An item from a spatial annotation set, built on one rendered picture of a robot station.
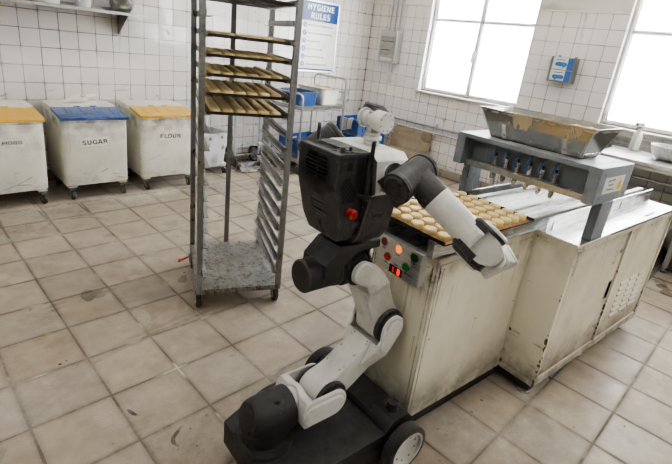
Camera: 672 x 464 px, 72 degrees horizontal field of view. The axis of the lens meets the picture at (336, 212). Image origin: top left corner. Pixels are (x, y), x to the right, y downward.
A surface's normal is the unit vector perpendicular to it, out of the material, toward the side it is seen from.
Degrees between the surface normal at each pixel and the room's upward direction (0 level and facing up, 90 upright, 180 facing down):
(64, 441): 0
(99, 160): 92
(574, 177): 90
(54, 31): 90
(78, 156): 91
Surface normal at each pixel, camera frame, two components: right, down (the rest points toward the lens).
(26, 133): 0.72, 0.33
